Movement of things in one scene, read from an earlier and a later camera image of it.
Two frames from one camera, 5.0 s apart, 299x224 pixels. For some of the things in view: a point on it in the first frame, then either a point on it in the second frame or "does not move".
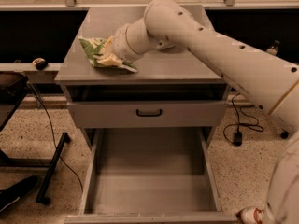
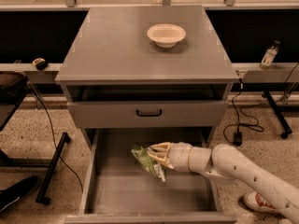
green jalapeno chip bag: x=92 y=46 to x=149 y=161
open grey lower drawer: x=153 y=175 does not move
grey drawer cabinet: x=169 y=91 does not move
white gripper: x=120 y=45 to x=179 y=157
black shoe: x=8 y=196 does not move
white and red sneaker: x=251 y=216 to x=255 y=202
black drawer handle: x=149 y=115 does not move
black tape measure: x=40 y=63 does not move
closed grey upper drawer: x=113 y=114 does not move
